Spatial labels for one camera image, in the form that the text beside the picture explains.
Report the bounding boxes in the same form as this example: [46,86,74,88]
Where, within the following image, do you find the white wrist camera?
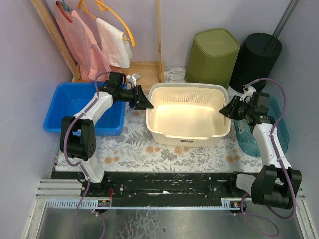
[240,85,256,102]
[126,73,141,88]

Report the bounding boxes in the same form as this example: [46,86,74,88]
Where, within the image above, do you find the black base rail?
[51,172,247,209]

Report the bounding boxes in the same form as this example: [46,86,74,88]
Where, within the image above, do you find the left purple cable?
[63,71,112,239]

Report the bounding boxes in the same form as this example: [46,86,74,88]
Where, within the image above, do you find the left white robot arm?
[60,71,153,191]

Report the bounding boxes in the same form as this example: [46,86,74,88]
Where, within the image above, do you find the white plastic basin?
[146,83,231,147]

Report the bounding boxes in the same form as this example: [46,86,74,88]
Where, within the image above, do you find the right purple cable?
[241,78,297,236]

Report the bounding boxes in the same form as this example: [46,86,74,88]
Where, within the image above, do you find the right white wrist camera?
[240,85,256,102]

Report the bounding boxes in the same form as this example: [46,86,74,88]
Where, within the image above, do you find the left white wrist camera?
[126,73,141,88]

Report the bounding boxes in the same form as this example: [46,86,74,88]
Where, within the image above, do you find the wooden rack frame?
[31,0,165,92]

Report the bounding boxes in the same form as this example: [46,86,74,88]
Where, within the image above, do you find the pink hanging towel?
[54,1,122,81]

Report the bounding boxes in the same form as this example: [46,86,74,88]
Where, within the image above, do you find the floral table mat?
[56,66,280,172]

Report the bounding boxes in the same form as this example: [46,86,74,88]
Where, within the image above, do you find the large black plastic bin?
[229,33,282,93]

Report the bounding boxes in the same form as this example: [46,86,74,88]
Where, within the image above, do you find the orange clothes hanger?
[77,0,136,47]

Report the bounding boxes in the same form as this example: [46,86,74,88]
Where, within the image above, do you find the green mesh basket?
[184,28,240,89]

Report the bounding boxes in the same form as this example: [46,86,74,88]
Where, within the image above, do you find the purple cable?
[63,71,112,239]
[241,78,297,236]

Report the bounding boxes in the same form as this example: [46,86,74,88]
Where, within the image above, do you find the white towel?
[96,18,132,68]

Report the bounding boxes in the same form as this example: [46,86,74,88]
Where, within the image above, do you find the blue plastic tray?
[43,82,125,136]

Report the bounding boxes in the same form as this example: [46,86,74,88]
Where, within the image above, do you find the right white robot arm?
[219,87,302,209]

